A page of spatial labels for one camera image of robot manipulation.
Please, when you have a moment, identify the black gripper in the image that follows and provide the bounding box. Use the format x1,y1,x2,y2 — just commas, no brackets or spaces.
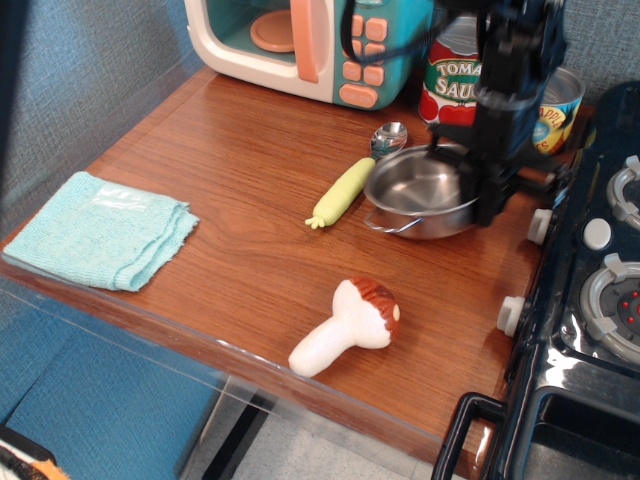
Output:
431,92,568,226

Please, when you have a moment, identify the green handled metal spoon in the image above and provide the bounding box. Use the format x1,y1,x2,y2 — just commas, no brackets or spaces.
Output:
305,121,408,230

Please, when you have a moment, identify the pineapple slices can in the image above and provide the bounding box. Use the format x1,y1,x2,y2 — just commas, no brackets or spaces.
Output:
532,67,585,155

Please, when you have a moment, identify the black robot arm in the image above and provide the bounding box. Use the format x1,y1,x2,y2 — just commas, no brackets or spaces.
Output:
432,1,568,226

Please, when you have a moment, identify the tomato sauce can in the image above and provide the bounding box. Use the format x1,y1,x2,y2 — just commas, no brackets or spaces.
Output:
419,16,481,126

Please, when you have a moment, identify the light blue folded cloth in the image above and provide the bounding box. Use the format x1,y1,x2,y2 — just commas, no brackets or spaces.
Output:
3,171,199,292

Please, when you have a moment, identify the stainless steel pot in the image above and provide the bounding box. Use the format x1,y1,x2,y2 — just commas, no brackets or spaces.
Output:
364,143,477,240

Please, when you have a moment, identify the teal toy microwave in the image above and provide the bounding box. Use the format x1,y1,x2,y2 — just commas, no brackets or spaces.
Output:
185,1,433,111

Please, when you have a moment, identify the orange furry object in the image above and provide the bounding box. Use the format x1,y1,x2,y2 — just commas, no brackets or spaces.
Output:
0,424,71,480

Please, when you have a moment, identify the toy mushroom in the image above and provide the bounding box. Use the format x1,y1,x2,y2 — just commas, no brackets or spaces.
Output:
288,277,401,377

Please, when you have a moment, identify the black toy stove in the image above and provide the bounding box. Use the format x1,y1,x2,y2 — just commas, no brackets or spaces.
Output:
432,81,639,479

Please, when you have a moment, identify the black sleeved cable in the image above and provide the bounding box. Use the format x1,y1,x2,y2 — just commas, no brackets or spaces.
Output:
339,0,441,65

